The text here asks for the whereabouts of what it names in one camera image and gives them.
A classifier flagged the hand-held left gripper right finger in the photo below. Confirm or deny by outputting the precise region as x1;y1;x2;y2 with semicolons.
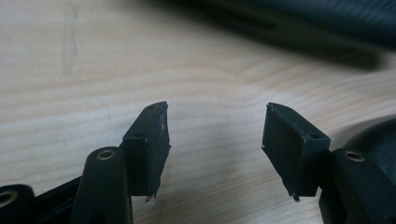
261;102;332;200

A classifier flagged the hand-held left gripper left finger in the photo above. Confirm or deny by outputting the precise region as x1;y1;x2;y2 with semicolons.
121;100;173;201

